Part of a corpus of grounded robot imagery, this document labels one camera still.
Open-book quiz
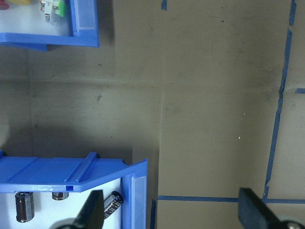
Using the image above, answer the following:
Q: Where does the blue bin with capacitors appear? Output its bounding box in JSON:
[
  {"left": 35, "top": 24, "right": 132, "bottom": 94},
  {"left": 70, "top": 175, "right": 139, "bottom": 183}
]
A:
[{"left": 0, "top": 150, "right": 148, "bottom": 229}]

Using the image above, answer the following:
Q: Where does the black cylindrical capacitor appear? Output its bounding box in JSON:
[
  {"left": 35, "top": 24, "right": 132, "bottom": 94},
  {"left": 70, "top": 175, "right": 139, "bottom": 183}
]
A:
[
  {"left": 102, "top": 190, "right": 124, "bottom": 219},
  {"left": 51, "top": 191, "right": 70, "bottom": 201},
  {"left": 15, "top": 191, "right": 35, "bottom": 223}
]

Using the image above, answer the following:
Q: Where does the white foam liner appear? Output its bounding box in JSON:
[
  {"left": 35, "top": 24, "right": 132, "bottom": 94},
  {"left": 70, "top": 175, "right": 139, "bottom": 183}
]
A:
[
  {"left": 0, "top": 177, "right": 123, "bottom": 229},
  {"left": 0, "top": 0, "right": 73, "bottom": 36}
]

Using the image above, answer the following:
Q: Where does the blue bin with push buttons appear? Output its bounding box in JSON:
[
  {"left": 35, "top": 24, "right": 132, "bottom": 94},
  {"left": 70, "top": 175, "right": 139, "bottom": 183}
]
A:
[{"left": 0, "top": 0, "right": 100, "bottom": 52}]

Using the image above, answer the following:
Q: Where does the white contact block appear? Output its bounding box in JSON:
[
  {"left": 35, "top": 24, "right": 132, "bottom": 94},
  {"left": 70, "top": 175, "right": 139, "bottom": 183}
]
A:
[{"left": 39, "top": 0, "right": 66, "bottom": 24}]

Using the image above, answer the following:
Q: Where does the yellow push button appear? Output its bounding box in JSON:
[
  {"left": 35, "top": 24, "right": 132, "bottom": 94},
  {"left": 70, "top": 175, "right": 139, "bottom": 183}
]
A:
[{"left": 6, "top": 0, "right": 31, "bottom": 6}]

